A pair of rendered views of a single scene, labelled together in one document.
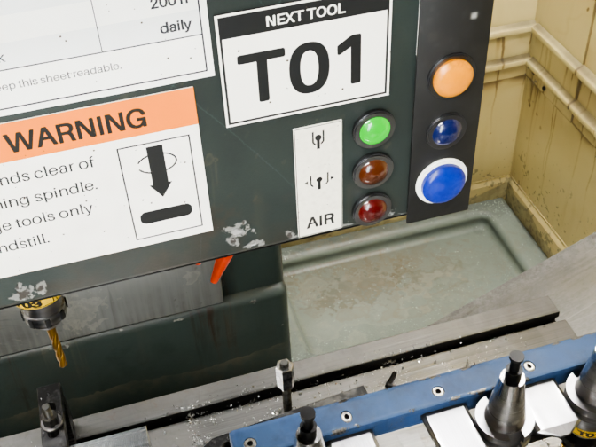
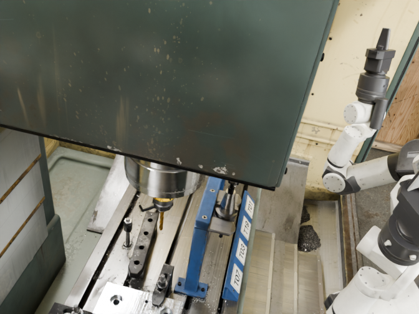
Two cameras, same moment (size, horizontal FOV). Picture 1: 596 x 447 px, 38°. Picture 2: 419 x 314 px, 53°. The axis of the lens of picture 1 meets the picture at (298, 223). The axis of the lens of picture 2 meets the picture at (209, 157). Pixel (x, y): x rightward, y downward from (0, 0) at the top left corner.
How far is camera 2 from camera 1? 0.83 m
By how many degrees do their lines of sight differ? 52
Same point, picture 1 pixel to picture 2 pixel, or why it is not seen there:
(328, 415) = (208, 194)
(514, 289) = (118, 165)
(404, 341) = (128, 195)
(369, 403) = (211, 182)
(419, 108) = not seen: hidden behind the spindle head
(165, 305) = (31, 253)
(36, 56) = not seen: hidden behind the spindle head
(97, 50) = not seen: hidden behind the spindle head
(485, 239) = (68, 164)
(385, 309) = (63, 212)
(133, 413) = (75, 296)
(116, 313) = (15, 273)
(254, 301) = (53, 228)
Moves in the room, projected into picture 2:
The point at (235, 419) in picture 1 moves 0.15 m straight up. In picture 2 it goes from (113, 261) to (112, 231)
